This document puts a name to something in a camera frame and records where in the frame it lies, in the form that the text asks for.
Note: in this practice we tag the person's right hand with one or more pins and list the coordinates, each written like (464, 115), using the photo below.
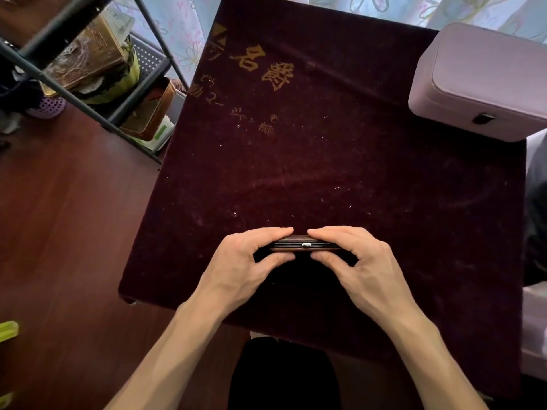
(369, 275)

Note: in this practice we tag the person's left hand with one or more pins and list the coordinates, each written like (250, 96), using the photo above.
(233, 273)

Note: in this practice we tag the person's right thumb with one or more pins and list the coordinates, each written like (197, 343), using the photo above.
(328, 261)

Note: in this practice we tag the person's left thumb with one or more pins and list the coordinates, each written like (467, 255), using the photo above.
(277, 261)

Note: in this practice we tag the small brown clasp case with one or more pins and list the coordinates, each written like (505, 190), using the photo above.
(302, 243)

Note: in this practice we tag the person's right forearm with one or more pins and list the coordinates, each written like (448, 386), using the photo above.
(431, 362)

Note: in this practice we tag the person's left forearm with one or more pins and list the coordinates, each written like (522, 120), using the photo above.
(166, 358)

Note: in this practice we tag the dark red velvet table cloth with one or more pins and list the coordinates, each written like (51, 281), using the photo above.
(324, 166)

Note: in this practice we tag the person's black trousers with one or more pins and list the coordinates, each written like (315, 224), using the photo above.
(284, 375)

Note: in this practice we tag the green and white box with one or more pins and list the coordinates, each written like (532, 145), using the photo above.
(160, 136)

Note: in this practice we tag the brown tin box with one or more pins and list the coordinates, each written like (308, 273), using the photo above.
(149, 110)

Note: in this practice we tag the pink jewelry box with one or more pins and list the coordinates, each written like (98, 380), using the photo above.
(483, 81)

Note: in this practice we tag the yellow green cloth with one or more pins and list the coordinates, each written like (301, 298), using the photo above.
(119, 78)

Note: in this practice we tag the dark metal shelf rack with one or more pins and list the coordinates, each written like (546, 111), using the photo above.
(85, 72)

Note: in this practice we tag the purple perforated basket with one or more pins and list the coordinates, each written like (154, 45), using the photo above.
(48, 107)

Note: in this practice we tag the yellow green plastic object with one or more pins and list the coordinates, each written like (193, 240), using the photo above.
(7, 330)

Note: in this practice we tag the golden embossed box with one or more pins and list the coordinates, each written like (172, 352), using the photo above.
(87, 55)

